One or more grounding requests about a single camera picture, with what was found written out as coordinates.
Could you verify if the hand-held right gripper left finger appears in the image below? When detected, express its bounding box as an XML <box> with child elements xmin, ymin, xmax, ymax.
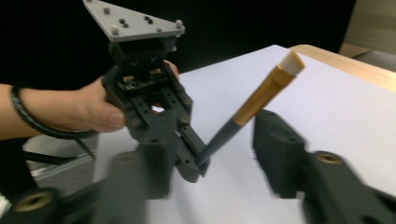
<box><xmin>135</xmin><ymin>141</ymin><xmax>176</xmax><ymax>201</ymax></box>

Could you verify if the metal floor rail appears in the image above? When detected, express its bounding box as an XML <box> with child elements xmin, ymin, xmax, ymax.
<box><xmin>29</xmin><ymin>152</ymin><xmax>98</xmax><ymax>185</ymax></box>

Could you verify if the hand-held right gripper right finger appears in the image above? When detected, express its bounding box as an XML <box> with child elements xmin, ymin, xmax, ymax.
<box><xmin>251</xmin><ymin>107</ymin><xmax>310</xmax><ymax>201</ymax></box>

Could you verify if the black pencil with orange end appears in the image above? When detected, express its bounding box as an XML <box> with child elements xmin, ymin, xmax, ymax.
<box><xmin>195</xmin><ymin>50</ymin><xmax>306</xmax><ymax>166</ymax></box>

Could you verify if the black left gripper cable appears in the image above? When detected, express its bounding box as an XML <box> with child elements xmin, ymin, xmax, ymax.
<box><xmin>9</xmin><ymin>85</ymin><xmax>100</xmax><ymax>161</ymax></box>

